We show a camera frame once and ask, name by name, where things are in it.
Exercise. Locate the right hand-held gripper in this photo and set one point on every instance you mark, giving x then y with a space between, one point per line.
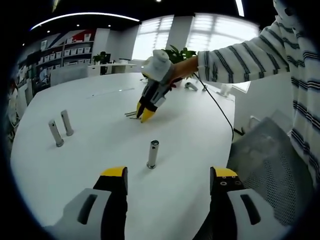
157 67

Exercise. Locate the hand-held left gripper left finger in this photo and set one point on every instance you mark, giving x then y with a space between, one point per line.
100 200

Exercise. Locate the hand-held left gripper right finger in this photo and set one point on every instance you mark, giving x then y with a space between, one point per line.
232 200

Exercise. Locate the thin metal cotter pin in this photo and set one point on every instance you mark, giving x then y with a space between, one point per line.
130 114
135 118

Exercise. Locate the silver metal pin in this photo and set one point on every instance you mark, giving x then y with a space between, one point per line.
67 122
153 153
55 133

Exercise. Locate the person's right forearm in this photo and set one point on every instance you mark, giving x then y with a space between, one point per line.
190 67

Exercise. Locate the grey handheld controller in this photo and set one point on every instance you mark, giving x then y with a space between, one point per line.
191 86

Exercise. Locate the grey mesh office chair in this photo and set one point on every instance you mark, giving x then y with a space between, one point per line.
270 170

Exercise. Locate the white office desk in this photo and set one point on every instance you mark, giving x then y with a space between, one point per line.
112 67

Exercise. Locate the green potted plant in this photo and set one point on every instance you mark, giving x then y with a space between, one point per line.
178 55
100 58

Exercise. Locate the small white object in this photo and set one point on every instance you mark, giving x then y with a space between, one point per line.
225 90

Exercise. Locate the grey desk partition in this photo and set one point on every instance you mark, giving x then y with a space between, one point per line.
68 76

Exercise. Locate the shelf with white boxes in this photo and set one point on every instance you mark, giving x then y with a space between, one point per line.
67 52

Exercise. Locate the curved ceiling light strip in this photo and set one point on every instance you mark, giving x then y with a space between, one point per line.
82 18

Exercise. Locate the person's body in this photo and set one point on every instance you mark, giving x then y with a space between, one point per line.
305 75

